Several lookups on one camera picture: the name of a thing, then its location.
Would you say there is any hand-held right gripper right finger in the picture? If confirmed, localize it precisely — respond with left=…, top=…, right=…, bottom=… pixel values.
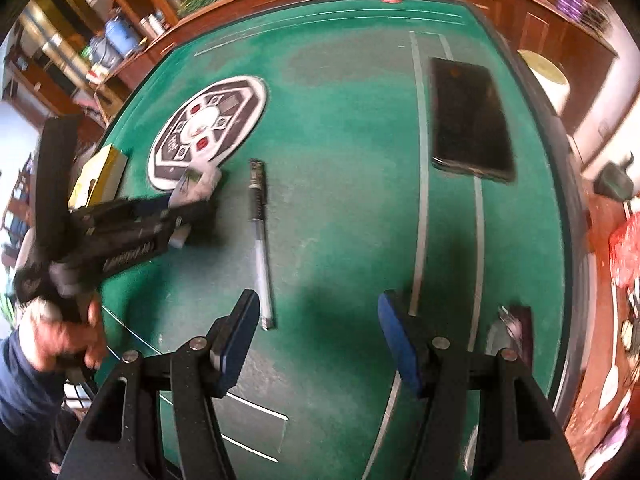
left=377, top=290, right=581, bottom=480

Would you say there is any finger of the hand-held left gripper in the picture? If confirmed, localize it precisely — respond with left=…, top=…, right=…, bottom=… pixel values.
left=162, top=195, right=223, bottom=248

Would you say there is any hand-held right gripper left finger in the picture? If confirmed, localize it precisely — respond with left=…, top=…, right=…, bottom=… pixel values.
left=59, top=289, right=262, bottom=480

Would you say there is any white bottle green label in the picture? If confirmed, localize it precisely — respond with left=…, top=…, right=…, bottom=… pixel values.
left=167, top=165, right=223, bottom=251

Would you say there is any yellow cardboard box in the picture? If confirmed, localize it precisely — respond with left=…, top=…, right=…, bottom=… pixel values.
left=67, top=145, right=130, bottom=211

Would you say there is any clear gel pen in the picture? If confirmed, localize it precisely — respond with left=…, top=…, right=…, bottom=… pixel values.
left=248, top=158, right=277, bottom=332

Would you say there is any person's left forearm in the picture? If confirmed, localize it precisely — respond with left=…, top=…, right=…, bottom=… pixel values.
left=0, top=330, right=68, bottom=456

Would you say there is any person's left hand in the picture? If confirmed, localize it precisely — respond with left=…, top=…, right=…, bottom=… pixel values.
left=20, top=292, right=108, bottom=373

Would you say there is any round table control panel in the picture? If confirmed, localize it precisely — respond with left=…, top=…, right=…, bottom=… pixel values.
left=146, top=76, right=268, bottom=192

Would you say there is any shiny metal object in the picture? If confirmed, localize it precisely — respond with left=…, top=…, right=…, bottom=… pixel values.
left=487, top=304, right=533, bottom=356

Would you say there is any wooden side counter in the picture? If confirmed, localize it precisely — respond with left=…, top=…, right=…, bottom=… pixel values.
left=475, top=0, right=618, bottom=131
left=85, top=35, right=171, bottom=111

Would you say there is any black smartphone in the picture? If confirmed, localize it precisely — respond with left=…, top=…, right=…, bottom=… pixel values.
left=430, top=56, right=516, bottom=183

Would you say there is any red plastic bag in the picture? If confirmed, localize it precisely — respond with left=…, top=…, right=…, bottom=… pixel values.
left=607, top=212, right=640, bottom=288

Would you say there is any dark green bin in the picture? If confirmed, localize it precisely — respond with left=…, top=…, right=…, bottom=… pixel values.
left=597, top=157, right=636, bottom=201

